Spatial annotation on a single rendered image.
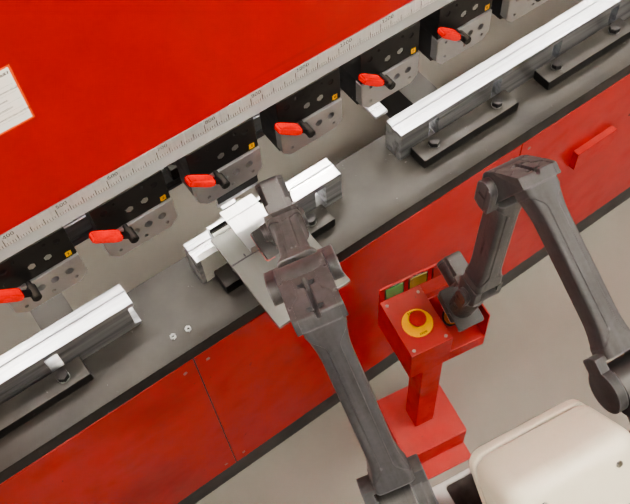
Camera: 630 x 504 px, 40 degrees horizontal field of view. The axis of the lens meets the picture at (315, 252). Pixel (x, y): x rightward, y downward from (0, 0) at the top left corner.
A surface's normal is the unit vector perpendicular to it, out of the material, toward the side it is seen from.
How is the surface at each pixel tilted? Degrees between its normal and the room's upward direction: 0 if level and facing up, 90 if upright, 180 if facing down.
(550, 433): 42
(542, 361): 0
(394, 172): 0
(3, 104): 90
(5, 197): 90
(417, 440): 0
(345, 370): 55
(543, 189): 28
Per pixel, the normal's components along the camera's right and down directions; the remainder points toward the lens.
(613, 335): 0.19, -0.14
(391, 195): -0.05, -0.52
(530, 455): -0.34, -0.89
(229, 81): 0.58, 0.68
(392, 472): 0.16, 0.38
